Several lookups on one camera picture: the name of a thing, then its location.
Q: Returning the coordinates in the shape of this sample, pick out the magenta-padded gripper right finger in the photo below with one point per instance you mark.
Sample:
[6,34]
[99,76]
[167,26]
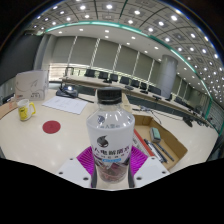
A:
[138,160]

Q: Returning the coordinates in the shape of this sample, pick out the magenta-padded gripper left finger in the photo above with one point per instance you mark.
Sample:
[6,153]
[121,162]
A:
[86,160]

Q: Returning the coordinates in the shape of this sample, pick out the clear water bottle black cap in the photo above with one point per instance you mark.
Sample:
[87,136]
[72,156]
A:
[110,140]

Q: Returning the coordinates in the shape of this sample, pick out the black whiteboard marker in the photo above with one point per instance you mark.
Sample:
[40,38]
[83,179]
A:
[154,150]
[165,151]

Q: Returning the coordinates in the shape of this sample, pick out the green whiteboard eraser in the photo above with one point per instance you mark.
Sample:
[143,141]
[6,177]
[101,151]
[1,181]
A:
[155,134]

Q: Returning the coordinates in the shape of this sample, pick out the open cardboard box red edge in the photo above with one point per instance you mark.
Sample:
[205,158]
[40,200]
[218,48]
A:
[173,141]

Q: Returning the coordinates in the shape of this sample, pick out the flat round red coaster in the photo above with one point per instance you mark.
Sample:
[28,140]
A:
[51,127]

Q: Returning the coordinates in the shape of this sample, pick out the white printed paper sheet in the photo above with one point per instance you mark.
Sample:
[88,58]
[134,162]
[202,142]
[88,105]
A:
[65,104]

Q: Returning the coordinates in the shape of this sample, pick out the black desk microphone base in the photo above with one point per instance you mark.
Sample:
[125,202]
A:
[187,121]

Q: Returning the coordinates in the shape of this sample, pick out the black desk phone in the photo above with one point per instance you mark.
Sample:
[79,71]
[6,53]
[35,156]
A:
[66,91]

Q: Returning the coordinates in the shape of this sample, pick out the long curved conference desk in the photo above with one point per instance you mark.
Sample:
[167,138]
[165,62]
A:
[100,84]

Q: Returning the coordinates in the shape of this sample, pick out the white mug yellow print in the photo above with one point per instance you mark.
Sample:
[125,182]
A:
[24,110]

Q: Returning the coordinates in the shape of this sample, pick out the row of black office chairs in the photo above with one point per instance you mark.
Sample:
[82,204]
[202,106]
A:
[125,80]

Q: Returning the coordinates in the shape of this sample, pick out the white copy paper carton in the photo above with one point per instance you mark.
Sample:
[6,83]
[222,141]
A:
[31,85]

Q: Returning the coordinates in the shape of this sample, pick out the recessed ceiling lights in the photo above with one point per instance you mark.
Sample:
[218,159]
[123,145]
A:
[109,6]

